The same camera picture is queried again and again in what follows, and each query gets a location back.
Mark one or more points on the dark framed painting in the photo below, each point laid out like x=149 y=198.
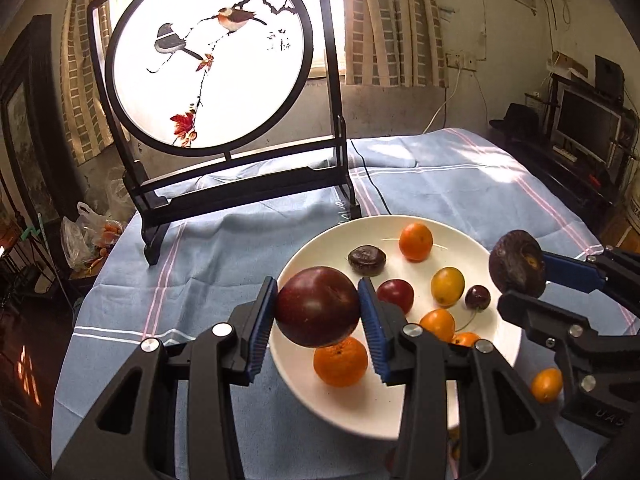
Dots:
x=30 y=135

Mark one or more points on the computer monitor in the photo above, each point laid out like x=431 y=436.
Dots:
x=587 y=125

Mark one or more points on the wall power outlet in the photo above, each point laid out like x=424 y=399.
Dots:
x=461 y=60

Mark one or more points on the white plate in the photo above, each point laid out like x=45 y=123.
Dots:
x=350 y=410

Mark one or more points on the white remote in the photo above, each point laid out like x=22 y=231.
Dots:
x=565 y=153

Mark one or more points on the dark red cherry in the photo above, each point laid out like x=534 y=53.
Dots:
x=477 y=297

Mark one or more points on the large yellow kumquat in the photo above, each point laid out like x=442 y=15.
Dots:
x=447 y=286

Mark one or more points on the orange tangerine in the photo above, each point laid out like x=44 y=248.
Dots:
x=416 y=241
x=341 y=367

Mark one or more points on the dark wooden cabinet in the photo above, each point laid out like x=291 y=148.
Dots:
x=565 y=185

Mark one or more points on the black hat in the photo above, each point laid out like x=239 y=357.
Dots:
x=517 y=119

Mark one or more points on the dark wrinkled passion fruit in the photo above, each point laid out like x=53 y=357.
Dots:
x=517 y=263
x=366 y=260

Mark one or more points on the round bird painting screen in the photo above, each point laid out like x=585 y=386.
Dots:
x=200 y=60

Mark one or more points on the black speaker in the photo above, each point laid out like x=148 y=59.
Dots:
x=609 y=77

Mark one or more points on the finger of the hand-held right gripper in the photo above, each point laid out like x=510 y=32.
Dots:
x=570 y=270
x=575 y=332

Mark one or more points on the brick pattern curtain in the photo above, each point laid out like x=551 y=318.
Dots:
x=395 y=25
x=80 y=85

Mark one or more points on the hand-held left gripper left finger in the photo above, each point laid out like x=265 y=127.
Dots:
x=262 y=330

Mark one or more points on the orange kumquat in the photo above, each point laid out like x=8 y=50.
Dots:
x=465 y=340
x=437 y=324

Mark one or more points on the dark red plum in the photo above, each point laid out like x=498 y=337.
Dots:
x=317 y=306

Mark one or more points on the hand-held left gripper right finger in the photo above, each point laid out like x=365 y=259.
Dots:
x=372 y=330

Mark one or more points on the cardboard box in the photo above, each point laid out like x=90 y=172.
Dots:
x=567 y=64

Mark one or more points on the blue striped tablecloth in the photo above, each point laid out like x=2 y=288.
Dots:
x=225 y=260

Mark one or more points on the clear plastic bag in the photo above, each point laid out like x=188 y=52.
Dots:
x=80 y=235

